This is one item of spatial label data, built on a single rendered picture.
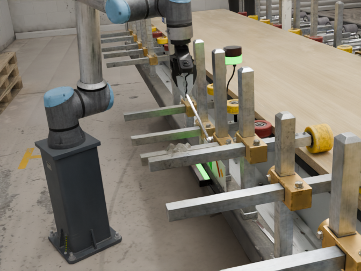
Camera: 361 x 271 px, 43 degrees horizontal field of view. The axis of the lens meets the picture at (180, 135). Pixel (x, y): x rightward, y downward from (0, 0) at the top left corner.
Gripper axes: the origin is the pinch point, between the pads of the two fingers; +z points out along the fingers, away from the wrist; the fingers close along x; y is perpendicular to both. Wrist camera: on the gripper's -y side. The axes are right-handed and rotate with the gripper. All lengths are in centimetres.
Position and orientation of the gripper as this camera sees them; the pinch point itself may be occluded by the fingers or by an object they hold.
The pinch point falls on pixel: (185, 95)
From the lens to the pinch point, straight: 166.6
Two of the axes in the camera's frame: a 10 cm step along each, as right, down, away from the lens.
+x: -9.7, 1.5, -1.8
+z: 0.7, 9.2, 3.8
